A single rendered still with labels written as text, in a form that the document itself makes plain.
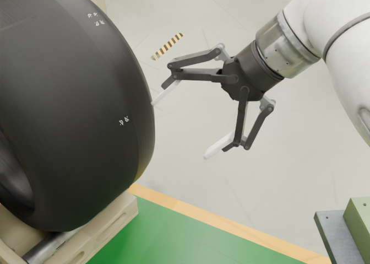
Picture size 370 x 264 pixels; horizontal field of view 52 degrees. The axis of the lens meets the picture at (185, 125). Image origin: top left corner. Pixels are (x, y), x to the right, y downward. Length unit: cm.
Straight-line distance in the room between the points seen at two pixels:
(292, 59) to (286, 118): 238
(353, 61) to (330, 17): 7
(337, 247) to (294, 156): 129
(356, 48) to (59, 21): 53
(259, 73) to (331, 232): 94
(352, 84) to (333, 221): 104
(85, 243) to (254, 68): 71
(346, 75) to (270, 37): 14
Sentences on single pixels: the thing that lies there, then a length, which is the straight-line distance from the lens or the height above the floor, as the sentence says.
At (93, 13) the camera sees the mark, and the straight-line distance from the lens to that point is 82.
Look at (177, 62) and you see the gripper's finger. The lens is 63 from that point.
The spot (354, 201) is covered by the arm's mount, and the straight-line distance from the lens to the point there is 141.
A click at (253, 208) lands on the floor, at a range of 227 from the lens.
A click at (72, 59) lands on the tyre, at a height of 140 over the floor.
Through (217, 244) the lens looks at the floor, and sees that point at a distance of 210.
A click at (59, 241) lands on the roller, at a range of 106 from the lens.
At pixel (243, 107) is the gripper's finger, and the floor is 138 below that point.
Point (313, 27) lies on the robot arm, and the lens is 52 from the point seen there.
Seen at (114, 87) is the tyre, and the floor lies 133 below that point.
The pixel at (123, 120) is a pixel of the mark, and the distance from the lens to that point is 78.
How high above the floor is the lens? 175
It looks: 39 degrees down
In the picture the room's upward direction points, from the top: straight up
